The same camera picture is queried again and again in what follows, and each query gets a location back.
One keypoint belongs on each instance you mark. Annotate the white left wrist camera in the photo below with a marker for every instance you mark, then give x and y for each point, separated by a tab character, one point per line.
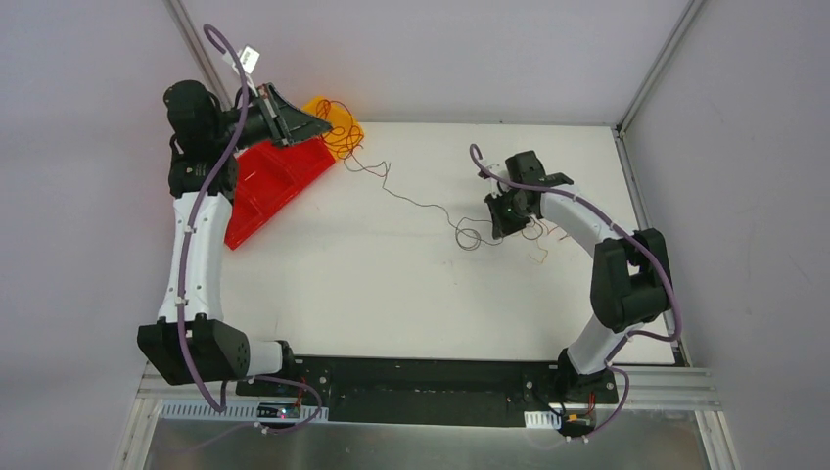
247	57

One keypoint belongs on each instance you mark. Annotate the red plastic bin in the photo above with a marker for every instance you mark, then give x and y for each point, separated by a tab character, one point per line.
269	178

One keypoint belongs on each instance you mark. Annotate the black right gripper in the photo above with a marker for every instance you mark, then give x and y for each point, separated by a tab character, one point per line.
500	215

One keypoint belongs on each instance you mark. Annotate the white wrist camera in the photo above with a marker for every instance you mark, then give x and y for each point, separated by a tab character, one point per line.
247	57
498	175

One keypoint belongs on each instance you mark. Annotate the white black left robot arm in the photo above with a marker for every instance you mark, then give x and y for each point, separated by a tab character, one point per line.
190	340

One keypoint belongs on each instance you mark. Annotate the right controller board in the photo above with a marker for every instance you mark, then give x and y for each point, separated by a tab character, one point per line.
576	426

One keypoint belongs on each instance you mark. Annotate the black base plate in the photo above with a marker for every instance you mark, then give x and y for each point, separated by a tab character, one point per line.
474	393

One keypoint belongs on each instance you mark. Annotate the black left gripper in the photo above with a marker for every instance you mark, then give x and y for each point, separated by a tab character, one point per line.
274	115

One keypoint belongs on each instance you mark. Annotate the yellow plastic bin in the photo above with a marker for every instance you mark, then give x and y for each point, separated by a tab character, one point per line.
346	134

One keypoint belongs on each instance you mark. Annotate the left controller board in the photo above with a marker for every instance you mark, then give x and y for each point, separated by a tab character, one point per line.
278	411

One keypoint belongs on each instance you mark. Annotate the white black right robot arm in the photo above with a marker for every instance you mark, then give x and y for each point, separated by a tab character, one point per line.
630	278

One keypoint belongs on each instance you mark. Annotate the aluminium frame rail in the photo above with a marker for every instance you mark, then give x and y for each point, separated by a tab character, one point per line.
651	386

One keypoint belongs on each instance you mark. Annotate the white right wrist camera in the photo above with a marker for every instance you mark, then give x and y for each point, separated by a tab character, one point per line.
498	175

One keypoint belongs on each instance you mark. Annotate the controller board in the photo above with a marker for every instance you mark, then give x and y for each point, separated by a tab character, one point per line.
278	411
576	426

